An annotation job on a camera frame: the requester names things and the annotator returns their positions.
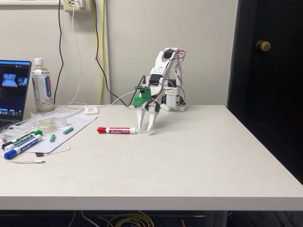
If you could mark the black door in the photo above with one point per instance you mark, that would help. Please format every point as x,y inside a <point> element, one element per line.
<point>272,94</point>

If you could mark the green cylindrical cap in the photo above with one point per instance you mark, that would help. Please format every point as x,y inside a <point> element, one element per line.
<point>52,138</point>
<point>68,130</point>

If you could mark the plastic drink bottle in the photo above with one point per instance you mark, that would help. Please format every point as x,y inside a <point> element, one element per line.
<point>42,89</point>

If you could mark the green Expo marker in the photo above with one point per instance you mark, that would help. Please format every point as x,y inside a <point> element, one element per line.
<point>23,139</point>

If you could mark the brass door knob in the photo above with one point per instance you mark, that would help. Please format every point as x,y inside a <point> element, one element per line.
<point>262,46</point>

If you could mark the red Expo marker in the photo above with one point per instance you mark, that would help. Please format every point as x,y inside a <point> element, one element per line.
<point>117,130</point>

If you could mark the black Expo marker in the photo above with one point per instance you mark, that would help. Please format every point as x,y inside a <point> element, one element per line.
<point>6,144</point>

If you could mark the beige wall outlet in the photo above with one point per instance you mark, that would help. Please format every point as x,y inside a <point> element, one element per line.
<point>68,6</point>

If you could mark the white adapter box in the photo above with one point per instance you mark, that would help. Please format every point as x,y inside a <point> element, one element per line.
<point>91,110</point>

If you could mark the clear round lid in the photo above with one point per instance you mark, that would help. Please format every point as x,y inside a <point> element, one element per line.
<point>62,122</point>

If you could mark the grey table leg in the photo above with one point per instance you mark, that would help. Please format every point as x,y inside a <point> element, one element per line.
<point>216,220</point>

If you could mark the white mesh mat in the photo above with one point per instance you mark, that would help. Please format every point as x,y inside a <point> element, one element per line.
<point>62,149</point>

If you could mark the small black card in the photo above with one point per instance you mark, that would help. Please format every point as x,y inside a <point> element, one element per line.
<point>39,154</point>

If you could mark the white charger plug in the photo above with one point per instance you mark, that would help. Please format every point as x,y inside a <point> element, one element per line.
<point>79,2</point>

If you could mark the green camera mount with board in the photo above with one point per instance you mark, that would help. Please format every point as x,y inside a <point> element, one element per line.
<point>142,95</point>

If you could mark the blue Expo marker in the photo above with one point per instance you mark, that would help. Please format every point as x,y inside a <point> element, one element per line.
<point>9,154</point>

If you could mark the grey laptop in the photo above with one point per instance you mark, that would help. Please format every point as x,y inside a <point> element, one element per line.
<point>11,94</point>

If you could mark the white paper sheet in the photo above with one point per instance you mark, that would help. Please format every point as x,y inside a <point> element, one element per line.
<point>78,123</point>

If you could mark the white wall rail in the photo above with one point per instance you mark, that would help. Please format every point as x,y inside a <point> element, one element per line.
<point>28,2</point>

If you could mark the clear dish cream content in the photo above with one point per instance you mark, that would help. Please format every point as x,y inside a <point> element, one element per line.
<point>45,125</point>

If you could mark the clear plastic bags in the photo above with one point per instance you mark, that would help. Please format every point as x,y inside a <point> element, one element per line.
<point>26,123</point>

